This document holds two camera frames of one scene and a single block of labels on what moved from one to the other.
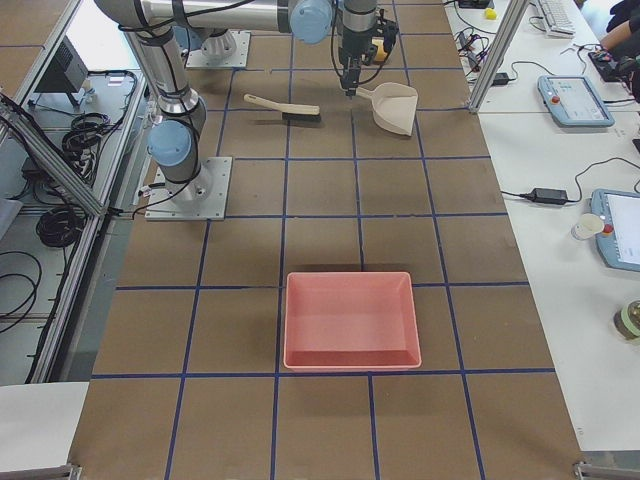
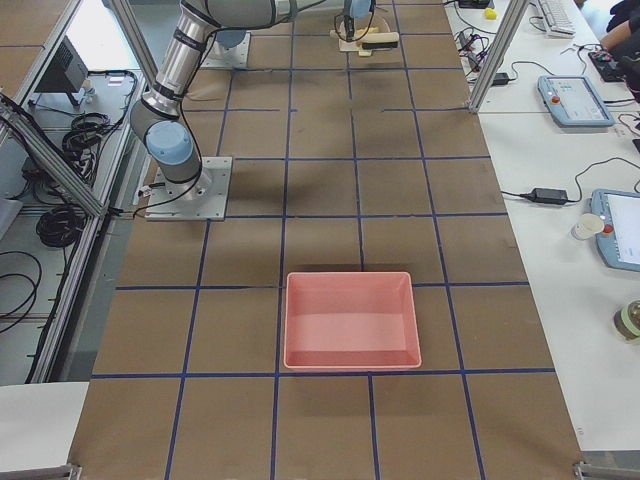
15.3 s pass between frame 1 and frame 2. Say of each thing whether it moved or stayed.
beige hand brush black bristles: moved
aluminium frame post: stayed
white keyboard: stayed
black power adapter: stayed
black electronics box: stayed
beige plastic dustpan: moved
